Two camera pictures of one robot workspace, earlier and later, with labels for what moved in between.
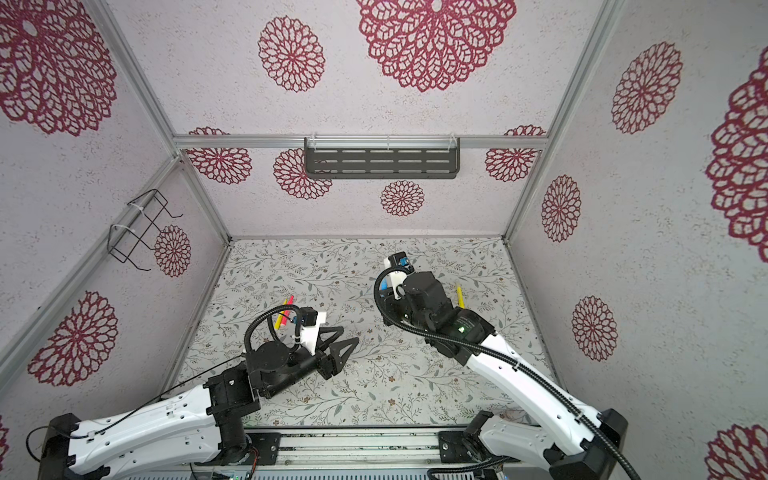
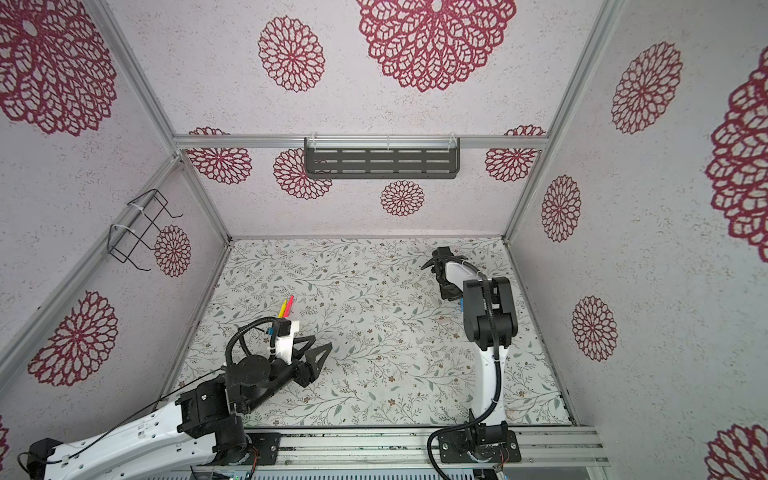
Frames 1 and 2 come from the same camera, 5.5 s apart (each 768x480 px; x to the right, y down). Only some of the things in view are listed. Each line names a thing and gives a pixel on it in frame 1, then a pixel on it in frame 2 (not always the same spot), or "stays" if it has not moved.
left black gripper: x=331 y=363 -> x=304 y=375
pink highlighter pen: x=290 y=302 stays
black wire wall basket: x=132 y=224 stays
